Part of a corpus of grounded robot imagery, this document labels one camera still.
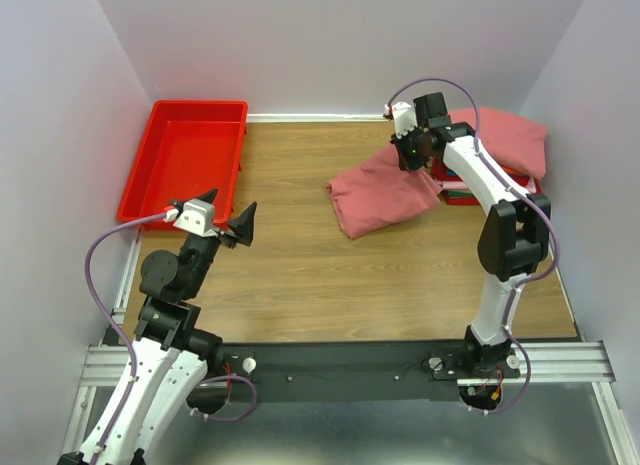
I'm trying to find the pink t-shirt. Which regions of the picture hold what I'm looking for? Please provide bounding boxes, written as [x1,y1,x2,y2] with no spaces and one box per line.
[326,143,442,240]

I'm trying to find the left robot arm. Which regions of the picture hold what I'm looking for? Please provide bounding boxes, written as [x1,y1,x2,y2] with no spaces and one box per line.
[58,189,258,464]

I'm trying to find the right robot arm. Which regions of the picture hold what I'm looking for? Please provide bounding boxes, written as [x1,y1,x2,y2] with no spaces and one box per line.
[386,93,551,377]

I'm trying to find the folded pink shirt on stack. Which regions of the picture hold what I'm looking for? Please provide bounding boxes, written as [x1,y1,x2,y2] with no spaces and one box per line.
[479,107,548,180]

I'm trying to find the folded red shirt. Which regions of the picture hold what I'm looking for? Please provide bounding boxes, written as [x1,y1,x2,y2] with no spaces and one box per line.
[431,158,451,181]
[442,176,540,206]

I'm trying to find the folded light pink shirt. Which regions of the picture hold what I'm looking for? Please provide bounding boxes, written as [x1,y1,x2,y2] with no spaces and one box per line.
[436,178,538,193]

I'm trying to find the red plastic bin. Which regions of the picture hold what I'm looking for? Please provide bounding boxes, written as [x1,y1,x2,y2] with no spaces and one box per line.
[117,100,248,226]

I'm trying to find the folded green shirt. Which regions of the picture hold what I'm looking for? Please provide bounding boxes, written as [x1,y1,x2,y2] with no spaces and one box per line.
[447,191,475,201]

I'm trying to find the folded orange shirt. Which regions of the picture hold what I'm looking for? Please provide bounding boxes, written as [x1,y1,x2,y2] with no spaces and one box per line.
[501,165,527,177]

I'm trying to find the folded bottom red shirt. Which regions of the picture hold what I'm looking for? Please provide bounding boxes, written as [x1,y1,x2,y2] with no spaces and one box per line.
[442,176,540,206]

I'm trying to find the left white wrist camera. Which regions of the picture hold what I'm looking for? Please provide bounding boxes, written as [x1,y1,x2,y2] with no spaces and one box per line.
[163,199,218,238]

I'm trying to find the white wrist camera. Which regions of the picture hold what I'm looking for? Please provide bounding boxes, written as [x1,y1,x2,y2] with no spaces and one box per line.
[163,199,218,238]
[383,102,418,138]

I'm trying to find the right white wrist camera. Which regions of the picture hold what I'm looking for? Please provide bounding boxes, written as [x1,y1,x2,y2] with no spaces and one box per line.
[383,102,418,138]

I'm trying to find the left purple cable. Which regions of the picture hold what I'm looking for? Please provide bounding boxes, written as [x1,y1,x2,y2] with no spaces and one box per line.
[83,212,259,465]

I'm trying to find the purple cable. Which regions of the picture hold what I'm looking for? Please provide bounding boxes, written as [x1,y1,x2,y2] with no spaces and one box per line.
[83,212,259,465]
[384,77,560,416]

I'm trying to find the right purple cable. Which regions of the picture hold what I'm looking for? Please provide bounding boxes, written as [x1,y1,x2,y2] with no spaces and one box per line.
[384,77,560,416]

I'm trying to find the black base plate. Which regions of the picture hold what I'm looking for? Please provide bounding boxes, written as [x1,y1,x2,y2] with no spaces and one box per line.
[223,340,521,403]

